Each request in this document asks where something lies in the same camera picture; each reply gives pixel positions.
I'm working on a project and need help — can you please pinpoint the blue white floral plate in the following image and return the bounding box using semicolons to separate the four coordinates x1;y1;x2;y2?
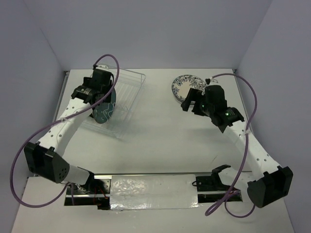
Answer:
171;74;207;100

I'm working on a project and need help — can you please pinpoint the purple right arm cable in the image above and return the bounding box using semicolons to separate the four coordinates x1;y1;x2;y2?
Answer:
205;73;258;218

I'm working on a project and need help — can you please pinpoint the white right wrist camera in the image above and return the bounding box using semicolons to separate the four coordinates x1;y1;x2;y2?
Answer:
205;77;219;85

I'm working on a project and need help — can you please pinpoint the clear wire dish rack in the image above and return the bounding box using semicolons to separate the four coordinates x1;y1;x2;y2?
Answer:
82;68;146;138

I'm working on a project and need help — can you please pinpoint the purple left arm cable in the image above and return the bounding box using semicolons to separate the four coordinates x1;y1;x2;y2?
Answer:
10;55;120;207

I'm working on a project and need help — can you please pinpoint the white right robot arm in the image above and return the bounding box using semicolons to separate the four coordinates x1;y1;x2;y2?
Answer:
181;85;293;208

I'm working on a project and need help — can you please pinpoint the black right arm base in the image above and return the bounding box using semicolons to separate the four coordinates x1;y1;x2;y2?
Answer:
192;173;230;203

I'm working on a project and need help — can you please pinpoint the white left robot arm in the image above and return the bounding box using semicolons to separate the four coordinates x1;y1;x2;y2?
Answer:
24;68;116;194

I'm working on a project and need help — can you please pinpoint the silver foil sheet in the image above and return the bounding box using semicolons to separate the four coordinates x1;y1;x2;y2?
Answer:
109;174;199;210

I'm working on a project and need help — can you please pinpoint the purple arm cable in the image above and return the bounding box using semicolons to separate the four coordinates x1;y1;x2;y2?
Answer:
205;73;258;218
10;55;120;207

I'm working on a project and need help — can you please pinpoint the dark green plate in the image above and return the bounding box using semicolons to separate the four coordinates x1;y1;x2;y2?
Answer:
92;89;116;124

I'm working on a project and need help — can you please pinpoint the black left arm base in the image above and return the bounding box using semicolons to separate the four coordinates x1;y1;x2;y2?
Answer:
64;174;112;210

